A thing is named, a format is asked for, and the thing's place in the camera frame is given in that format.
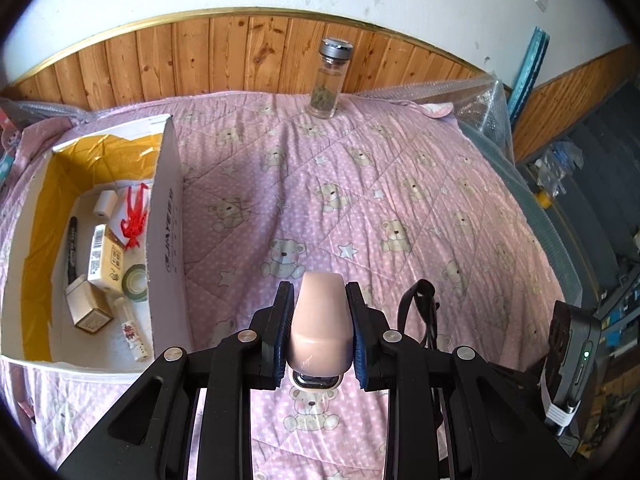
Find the black marker pen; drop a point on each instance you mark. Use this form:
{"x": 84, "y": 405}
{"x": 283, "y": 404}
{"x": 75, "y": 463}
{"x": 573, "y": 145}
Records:
{"x": 72, "y": 247}

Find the clear plastic bags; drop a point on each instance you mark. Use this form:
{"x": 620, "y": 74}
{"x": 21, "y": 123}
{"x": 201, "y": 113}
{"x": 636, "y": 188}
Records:
{"x": 557, "y": 165}

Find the white tube with red print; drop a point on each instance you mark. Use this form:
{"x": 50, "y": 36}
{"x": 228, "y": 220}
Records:
{"x": 131, "y": 332}

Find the green tape roll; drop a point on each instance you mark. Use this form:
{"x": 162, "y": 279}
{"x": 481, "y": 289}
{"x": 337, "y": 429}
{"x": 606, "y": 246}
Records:
{"x": 135, "y": 280}

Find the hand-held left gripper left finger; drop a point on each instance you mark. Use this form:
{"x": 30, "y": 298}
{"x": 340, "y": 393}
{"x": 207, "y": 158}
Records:
{"x": 285, "y": 341}

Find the small beige box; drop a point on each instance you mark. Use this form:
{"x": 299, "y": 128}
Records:
{"x": 87, "y": 307}

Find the beige paper packet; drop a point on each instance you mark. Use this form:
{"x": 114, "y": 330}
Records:
{"x": 105, "y": 260}

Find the pink stapler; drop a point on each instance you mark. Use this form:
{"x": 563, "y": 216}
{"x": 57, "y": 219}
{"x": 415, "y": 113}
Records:
{"x": 320, "y": 320}

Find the pale pink cloth piece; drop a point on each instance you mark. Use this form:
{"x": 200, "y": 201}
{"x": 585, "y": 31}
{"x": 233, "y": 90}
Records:
{"x": 439, "y": 110}

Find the red plastic toy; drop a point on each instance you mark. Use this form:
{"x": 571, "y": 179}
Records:
{"x": 135, "y": 215}

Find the white USB charger adapter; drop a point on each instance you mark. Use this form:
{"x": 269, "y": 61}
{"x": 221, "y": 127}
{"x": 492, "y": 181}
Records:
{"x": 105, "y": 204}

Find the black glasses frame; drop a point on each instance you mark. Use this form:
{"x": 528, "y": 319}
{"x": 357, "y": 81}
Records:
{"x": 406, "y": 305}

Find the colourful printed package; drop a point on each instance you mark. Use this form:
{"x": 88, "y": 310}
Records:
{"x": 7, "y": 152}

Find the white cardboard box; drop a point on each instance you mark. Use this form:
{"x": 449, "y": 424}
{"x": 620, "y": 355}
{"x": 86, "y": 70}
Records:
{"x": 167, "y": 240}

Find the teal foam strips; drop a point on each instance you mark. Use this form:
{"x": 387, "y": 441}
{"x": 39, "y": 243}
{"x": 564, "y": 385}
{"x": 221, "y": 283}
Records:
{"x": 527, "y": 72}

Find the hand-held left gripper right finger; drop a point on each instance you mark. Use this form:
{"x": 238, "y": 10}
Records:
{"x": 356, "y": 341}

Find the glass jar with silver lid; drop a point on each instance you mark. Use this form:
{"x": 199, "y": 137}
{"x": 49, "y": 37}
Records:
{"x": 327, "y": 90}

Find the pink bear print blanket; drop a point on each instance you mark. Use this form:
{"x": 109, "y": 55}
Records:
{"x": 350, "y": 185}

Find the clear bubble wrap sheet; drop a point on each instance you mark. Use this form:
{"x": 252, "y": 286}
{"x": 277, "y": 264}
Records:
{"x": 475, "y": 105}
{"x": 45, "y": 112}

